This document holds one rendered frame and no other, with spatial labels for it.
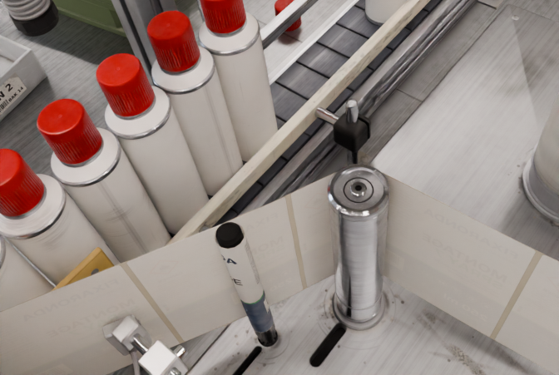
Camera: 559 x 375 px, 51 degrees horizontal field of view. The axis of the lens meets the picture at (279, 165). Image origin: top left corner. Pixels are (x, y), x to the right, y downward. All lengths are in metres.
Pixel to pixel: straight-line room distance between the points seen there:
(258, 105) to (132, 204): 0.15
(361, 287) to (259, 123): 0.20
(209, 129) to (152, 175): 0.06
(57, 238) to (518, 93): 0.48
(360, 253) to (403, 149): 0.24
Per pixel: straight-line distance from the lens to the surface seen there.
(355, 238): 0.38
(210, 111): 0.49
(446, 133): 0.63
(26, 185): 0.42
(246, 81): 0.51
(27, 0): 0.49
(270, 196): 0.59
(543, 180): 0.56
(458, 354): 0.52
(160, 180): 0.50
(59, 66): 0.86
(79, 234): 0.46
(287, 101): 0.66
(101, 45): 0.87
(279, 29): 0.62
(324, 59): 0.70
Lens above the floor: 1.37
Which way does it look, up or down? 54 degrees down
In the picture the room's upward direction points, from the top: 11 degrees counter-clockwise
